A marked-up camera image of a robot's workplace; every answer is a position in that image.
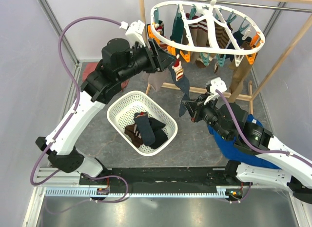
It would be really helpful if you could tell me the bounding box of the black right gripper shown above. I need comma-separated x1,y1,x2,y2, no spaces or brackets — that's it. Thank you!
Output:
182,91,231,140

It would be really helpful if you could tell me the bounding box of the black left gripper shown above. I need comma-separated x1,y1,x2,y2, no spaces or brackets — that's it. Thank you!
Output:
118,38,178,83

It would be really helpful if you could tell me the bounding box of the navy santa sock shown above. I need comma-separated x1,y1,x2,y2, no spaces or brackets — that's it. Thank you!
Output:
168,55,190,117
134,112,155,146

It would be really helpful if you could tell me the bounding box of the dark navy plain sock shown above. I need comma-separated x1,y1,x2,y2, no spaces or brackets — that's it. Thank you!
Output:
150,129,168,149
149,118,166,131

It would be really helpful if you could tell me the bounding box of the brown striped-cuff sock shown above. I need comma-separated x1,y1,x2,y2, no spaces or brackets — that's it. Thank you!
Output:
125,124,141,138
124,129,143,148

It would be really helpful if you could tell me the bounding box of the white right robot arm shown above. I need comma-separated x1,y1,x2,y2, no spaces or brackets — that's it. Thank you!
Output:
182,94,312,204

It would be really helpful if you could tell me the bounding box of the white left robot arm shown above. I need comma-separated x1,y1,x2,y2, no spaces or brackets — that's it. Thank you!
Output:
36,38,176,185

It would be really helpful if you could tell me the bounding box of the white round clip hanger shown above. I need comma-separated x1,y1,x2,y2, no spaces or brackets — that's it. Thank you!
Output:
149,0,265,62

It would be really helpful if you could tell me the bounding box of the teal plain sock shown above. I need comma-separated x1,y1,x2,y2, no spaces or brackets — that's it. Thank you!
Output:
170,17,184,43

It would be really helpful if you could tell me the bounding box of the teal reindeer sock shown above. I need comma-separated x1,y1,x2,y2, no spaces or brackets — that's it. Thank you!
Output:
155,20,164,36

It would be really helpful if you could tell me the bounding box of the white perforated laundry basket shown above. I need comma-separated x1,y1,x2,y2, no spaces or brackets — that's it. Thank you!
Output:
107,91,178,157

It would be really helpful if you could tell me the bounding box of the tan ribbed sock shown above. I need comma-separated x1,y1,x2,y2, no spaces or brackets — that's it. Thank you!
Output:
228,56,252,103

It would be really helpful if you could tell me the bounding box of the tan brown-striped sock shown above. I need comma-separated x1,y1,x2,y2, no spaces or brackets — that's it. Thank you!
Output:
214,23,230,49

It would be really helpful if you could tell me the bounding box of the metal hanging rod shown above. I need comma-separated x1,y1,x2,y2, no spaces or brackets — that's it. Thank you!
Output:
181,0,312,13

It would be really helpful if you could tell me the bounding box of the white clothes clip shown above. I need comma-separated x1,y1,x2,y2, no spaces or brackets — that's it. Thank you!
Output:
234,55,244,67

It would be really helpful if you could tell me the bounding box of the pink red shirt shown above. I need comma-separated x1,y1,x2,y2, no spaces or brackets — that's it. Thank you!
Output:
82,62,98,82

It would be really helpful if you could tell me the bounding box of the orange clothes clip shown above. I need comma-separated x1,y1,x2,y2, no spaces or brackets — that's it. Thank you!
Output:
250,32,263,48
245,53,257,65

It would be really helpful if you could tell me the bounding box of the blue towel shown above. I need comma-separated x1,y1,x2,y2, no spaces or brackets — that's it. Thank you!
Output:
207,125,280,169

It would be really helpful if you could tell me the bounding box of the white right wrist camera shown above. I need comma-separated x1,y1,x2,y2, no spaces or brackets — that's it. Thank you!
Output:
204,77,227,105

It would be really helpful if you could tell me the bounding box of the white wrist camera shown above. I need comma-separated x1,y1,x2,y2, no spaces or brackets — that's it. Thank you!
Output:
204,77,227,105
120,20,146,47

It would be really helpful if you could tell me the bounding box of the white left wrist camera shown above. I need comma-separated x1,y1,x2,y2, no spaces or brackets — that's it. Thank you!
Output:
120,20,146,47

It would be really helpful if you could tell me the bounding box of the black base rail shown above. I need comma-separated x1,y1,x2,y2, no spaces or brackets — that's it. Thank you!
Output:
78,160,254,196

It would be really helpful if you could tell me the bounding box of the white slotted cable duct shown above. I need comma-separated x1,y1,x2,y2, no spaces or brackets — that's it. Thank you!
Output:
45,187,229,198

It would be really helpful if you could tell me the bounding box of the wooden clothes rack frame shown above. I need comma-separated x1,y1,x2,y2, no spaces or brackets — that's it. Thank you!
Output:
137,0,312,102

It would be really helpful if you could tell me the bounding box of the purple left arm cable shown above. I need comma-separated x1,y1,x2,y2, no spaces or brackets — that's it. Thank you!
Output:
29,16,122,186

